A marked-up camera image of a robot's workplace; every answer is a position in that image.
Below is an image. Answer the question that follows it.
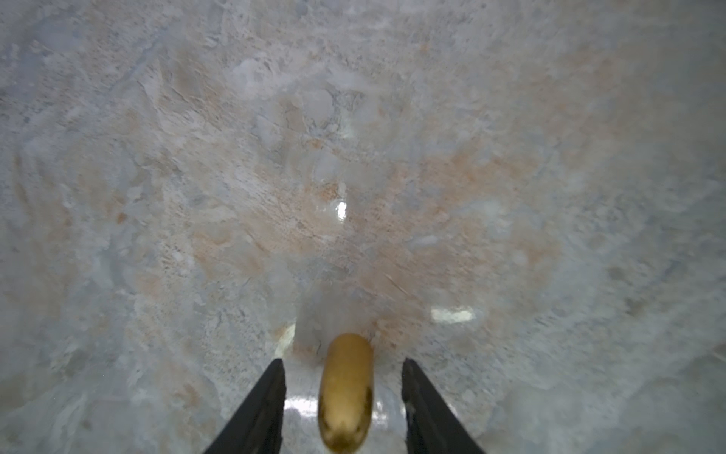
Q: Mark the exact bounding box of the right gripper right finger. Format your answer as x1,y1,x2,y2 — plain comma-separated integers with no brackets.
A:
401,358,485,454

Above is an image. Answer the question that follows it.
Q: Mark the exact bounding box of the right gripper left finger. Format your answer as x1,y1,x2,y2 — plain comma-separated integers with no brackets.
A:
204,359,287,454

